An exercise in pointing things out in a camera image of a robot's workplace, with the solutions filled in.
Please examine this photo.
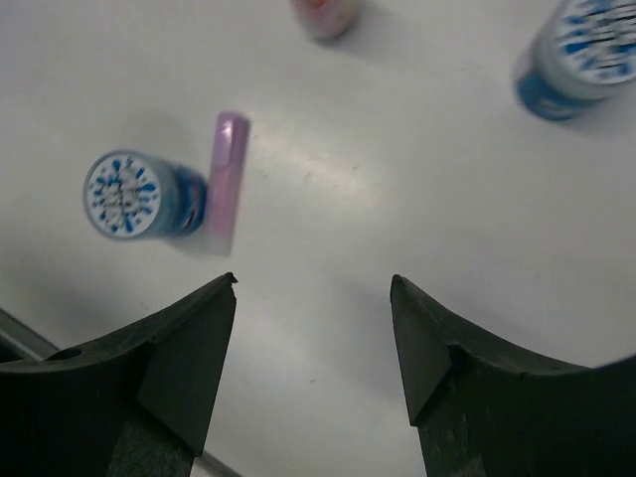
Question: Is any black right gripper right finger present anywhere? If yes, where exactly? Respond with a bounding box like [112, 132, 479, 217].
[391, 275, 635, 476]

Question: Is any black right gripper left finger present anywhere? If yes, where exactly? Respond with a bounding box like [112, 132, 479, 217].
[1, 274, 237, 476]

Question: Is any blue paint jar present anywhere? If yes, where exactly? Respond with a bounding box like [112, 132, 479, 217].
[515, 1, 635, 121]
[82, 150, 208, 240]

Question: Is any purple highlighter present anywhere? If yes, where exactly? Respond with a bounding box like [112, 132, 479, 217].
[204, 111, 250, 256]

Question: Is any pink-capped marker tube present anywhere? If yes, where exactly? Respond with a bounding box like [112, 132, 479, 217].
[290, 0, 362, 40]

